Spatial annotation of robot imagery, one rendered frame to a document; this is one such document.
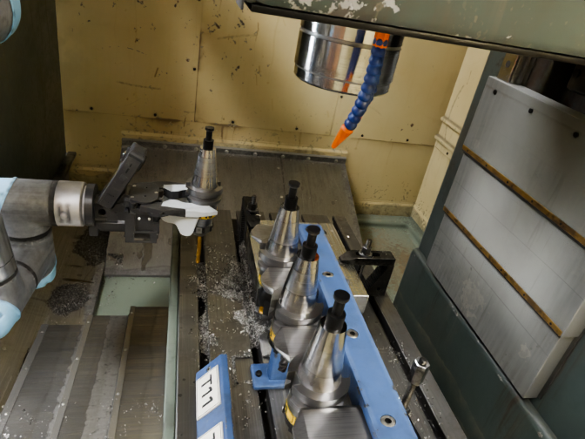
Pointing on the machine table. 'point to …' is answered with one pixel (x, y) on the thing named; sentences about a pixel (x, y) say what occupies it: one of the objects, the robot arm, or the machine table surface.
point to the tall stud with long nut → (415, 379)
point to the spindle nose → (341, 57)
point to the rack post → (268, 374)
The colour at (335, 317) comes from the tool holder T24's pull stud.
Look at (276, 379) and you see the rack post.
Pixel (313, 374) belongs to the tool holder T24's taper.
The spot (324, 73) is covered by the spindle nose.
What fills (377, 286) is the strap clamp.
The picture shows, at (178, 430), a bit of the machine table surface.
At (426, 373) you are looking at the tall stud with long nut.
